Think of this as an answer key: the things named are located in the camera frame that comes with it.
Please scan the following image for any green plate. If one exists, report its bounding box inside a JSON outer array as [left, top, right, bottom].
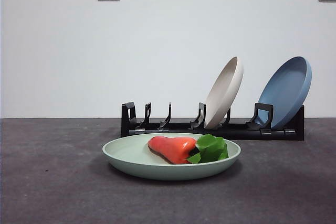
[[102, 132, 242, 182]]

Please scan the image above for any blue plate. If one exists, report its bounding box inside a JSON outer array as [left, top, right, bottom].
[[258, 56, 312, 130]]

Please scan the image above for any black plate rack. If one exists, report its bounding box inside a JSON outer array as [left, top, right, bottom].
[[121, 102, 305, 141]]

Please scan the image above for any orange carrot with green leaves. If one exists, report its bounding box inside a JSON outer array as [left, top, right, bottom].
[[147, 134, 228, 165]]

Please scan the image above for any beige plate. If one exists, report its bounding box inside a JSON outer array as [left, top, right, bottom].
[[204, 56, 244, 130]]

